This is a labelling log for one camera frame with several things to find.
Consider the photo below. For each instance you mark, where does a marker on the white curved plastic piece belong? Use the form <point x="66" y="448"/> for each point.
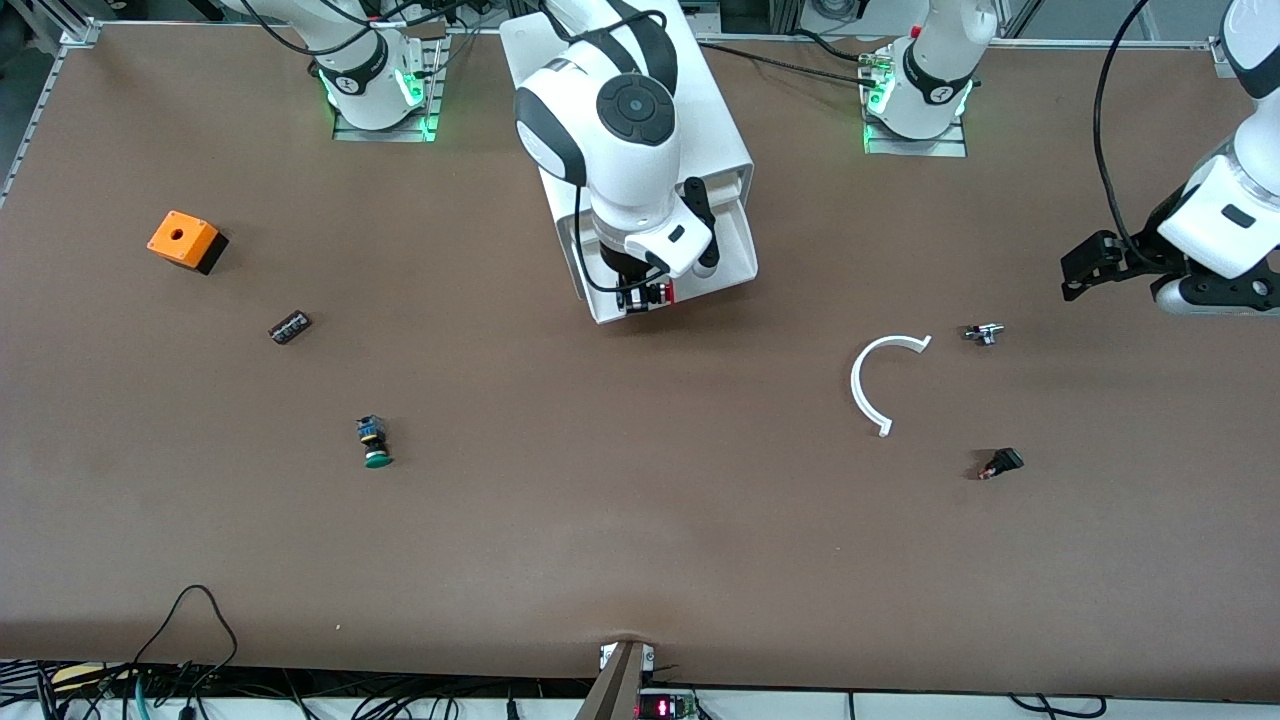
<point x="858" y="385"/>

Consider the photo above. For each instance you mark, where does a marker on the brown camera mount post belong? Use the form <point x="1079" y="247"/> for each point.
<point x="615" y="690"/>

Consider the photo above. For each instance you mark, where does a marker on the small silver component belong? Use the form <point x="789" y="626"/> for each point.
<point x="983" y="333"/>

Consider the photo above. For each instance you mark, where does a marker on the orange black button box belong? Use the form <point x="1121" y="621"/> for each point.
<point x="185" y="240"/>

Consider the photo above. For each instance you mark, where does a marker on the white drawer cabinet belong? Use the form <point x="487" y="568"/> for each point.
<point x="715" y="120"/>

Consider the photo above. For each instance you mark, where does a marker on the small black switch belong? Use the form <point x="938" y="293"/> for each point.
<point x="1002" y="462"/>

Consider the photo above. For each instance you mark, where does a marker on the aluminium frame rail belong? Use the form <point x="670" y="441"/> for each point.
<point x="48" y="92"/>

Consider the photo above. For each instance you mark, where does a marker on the green push button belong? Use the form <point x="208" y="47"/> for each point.
<point x="373" y="442"/>

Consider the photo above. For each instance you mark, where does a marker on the white plastic drawer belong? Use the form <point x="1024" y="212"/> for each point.
<point x="735" y="250"/>

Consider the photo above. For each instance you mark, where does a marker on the red push button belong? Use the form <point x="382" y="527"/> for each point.
<point x="668" y="292"/>

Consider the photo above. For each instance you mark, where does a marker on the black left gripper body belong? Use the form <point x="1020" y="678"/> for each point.
<point x="1152" y="249"/>

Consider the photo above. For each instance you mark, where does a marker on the red LED display device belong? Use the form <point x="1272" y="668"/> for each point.
<point x="665" y="708"/>

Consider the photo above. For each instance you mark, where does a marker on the dark terminal block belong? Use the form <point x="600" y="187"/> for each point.
<point x="290" y="327"/>

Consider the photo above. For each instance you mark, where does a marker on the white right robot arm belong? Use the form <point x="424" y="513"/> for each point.
<point x="620" y="170"/>

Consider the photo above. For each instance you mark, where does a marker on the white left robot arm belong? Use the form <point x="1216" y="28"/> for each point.
<point x="935" y="80"/>

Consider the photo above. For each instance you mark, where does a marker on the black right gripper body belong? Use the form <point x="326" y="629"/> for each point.
<point x="627" y="272"/>

